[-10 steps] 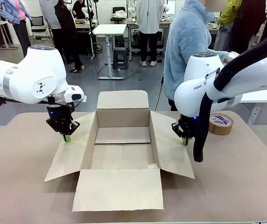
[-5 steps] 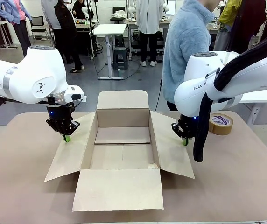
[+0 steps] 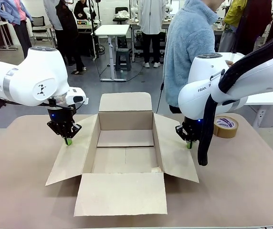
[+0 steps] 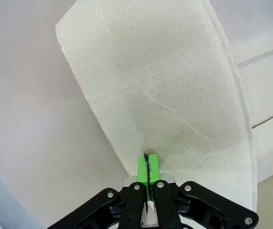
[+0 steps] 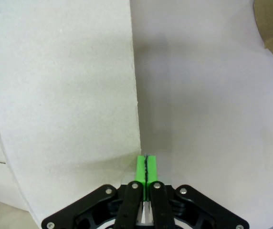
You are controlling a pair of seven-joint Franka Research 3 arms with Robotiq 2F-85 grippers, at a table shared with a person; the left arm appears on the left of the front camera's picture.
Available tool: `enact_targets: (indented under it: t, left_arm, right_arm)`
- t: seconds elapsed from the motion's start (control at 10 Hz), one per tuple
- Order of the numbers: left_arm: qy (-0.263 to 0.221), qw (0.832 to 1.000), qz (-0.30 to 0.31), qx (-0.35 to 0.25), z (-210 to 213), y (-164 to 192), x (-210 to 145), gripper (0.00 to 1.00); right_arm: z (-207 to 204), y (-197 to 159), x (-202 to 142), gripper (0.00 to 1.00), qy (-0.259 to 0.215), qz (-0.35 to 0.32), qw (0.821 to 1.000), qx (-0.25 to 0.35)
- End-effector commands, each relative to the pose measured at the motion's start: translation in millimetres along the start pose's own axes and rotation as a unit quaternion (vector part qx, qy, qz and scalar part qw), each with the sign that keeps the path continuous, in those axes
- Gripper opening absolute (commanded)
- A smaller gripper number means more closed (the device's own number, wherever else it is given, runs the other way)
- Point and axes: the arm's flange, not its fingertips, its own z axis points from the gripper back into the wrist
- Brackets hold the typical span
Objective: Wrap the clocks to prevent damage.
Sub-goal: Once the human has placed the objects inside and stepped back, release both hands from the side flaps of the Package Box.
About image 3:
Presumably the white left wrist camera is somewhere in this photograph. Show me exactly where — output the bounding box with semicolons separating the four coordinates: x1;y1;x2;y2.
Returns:
66;87;90;105

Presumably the brown packing tape roll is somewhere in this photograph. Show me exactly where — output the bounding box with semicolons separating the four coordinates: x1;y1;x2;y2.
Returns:
213;115;239;139

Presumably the black mesh office chair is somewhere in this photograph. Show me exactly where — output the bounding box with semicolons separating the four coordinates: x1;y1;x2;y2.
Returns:
31;15;51;45

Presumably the person in blue shirt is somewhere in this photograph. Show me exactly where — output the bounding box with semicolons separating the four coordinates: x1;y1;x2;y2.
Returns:
0;0;34;59

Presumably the dark plastic step stool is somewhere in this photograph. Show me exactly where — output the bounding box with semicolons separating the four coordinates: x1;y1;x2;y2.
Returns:
115;48;132;72

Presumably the black stand pole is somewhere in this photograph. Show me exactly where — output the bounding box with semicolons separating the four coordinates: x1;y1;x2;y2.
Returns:
88;0;99;61

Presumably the person in white coat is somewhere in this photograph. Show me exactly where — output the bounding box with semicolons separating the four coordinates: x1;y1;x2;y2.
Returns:
137;0;168;69

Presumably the seated person in black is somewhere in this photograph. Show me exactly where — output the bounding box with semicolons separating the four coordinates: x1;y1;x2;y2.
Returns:
73;0;90;20

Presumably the black chair with white cloth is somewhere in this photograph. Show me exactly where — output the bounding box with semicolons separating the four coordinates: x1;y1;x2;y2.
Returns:
112;6;130;24

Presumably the black right arm cable sleeve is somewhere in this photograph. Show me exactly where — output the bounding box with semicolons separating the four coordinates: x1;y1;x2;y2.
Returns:
197;31;273;167

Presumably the person in yellow jacket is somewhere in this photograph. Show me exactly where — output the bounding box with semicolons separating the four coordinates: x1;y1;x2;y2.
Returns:
219;0;242;52

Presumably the person in dark coat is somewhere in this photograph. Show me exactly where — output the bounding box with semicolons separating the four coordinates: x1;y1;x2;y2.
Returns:
234;0;273;57

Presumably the person in blue fleece jacket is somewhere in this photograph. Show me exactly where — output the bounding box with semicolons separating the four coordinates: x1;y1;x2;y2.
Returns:
162;0;234;114

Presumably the white height-adjustable desk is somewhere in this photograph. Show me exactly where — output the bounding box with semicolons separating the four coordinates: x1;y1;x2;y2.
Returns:
94;23;130;82

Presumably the person in dark apron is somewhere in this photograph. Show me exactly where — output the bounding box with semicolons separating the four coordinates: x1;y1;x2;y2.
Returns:
43;0;87;74

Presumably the grey equipment workbench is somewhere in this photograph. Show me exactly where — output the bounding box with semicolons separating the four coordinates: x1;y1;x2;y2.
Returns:
126;18;173;62

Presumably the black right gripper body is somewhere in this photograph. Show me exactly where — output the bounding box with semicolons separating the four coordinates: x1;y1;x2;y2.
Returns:
181;115;203;136

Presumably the large brown cardboard box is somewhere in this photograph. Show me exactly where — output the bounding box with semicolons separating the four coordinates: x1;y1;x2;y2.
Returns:
45;92;200;217

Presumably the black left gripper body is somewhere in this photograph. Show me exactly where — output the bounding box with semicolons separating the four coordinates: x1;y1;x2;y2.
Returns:
47;97;76;131

